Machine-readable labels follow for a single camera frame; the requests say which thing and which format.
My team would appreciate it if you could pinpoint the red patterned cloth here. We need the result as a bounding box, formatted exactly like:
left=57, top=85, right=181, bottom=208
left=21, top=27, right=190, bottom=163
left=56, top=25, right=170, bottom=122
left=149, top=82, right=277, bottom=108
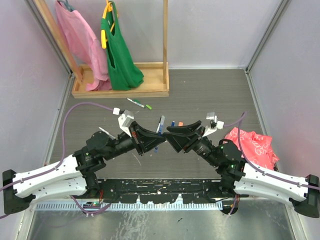
left=240, top=129, right=279, bottom=170

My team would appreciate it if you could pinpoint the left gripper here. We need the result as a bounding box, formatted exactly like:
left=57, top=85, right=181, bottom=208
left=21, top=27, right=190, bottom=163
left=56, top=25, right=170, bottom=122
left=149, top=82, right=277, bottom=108
left=103, top=121, right=166, bottom=161

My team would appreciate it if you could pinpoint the yellow hanger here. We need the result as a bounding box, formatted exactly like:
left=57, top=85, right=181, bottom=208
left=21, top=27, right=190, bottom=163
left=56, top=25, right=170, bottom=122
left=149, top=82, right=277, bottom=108
left=101, top=0, right=120, bottom=50

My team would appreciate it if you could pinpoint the green tank top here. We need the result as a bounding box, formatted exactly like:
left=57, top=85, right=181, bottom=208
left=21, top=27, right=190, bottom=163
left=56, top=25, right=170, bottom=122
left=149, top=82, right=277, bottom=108
left=100, top=1, right=145, bottom=91

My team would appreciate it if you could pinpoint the grey slotted cable duct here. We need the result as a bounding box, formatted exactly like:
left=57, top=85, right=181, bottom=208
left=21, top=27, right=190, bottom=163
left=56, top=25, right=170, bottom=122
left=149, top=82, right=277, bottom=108
left=34, top=201, right=223, bottom=211

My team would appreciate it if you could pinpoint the blue grey hanger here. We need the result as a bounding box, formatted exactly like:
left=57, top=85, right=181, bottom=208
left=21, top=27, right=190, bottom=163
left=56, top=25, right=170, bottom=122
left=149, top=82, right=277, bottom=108
left=57, top=0, right=75, bottom=12

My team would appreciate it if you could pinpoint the clear pen cap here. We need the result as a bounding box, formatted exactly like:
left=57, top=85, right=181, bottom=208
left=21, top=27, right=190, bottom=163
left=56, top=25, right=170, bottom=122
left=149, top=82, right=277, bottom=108
left=159, top=115, right=166, bottom=125

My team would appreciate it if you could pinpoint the white pen green tip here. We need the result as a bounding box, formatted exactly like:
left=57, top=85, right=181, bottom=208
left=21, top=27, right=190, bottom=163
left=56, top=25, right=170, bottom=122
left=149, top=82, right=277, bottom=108
left=99, top=127, right=116, bottom=140

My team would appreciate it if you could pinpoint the pink shirt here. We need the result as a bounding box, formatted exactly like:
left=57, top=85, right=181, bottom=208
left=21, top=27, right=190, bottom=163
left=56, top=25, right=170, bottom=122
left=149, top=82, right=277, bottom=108
left=55, top=1, right=112, bottom=91

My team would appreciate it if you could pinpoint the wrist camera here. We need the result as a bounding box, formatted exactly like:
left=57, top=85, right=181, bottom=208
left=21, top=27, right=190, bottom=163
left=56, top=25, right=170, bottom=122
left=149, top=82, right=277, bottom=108
left=202, top=112, right=224, bottom=138
left=112, top=107, right=135, bottom=137

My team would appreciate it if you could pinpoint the wooden clothes rack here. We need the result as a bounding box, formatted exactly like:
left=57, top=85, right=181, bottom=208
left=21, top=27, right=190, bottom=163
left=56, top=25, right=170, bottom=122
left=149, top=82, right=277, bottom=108
left=35, top=0, right=170, bottom=99

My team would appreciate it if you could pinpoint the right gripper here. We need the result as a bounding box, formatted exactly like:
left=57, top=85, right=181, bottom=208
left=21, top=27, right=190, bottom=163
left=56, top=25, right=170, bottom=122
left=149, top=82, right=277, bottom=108
left=162, top=119, right=221, bottom=167

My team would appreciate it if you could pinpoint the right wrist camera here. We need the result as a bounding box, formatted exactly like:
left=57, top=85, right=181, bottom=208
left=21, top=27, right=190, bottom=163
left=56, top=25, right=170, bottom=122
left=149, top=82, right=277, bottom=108
left=202, top=112, right=224, bottom=138

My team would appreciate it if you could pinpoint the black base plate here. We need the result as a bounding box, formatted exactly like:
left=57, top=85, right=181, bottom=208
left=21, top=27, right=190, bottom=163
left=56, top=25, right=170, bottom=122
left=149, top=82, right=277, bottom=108
left=82, top=178, right=235, bottom=204

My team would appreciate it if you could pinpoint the blue pen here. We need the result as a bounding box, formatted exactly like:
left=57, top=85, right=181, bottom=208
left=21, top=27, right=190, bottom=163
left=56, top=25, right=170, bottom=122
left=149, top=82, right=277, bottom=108
left=154, top=123, right=164, bottom=153

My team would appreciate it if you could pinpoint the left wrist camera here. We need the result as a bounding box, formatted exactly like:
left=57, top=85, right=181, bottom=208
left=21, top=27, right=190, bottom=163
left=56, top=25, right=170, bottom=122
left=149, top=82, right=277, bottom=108
left=112, top=107, right=135, bottom=137

